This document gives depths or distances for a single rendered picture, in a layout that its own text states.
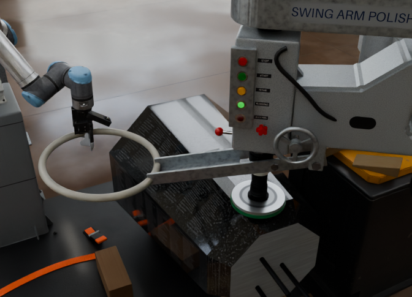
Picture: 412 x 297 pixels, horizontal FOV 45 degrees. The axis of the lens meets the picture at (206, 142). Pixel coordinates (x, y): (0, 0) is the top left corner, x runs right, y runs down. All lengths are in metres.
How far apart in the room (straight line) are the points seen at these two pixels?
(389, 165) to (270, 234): 0.68
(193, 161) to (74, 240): 1.29
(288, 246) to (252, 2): 1.01
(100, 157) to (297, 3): 2.55
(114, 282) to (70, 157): 1.44
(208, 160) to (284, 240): 0.44
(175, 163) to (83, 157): 1.85
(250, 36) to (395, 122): 0.54
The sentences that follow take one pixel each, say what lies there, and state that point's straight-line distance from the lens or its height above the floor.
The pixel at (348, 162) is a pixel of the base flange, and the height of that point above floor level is 0.77.
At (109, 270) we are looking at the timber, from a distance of 2.72.
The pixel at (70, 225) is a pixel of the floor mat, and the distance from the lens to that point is 3.21.
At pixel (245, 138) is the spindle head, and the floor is 1.18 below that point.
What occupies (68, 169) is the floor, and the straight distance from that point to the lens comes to 3.72.
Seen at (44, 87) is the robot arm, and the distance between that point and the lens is 2.17.
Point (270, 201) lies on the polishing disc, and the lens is 1.98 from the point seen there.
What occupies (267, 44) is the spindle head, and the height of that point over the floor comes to 1.53.
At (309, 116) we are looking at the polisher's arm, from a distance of 1.67.
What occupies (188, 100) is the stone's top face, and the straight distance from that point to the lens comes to 2.73.
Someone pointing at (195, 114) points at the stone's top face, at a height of 0.82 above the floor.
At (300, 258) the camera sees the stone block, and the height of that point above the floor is 0.56.
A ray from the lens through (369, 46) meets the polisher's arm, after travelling 2.27.
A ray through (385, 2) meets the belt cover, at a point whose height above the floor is 1.67.
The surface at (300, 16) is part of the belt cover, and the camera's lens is 1.53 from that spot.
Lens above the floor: 2.09
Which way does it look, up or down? 33 degrees down
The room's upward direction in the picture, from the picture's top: straight up
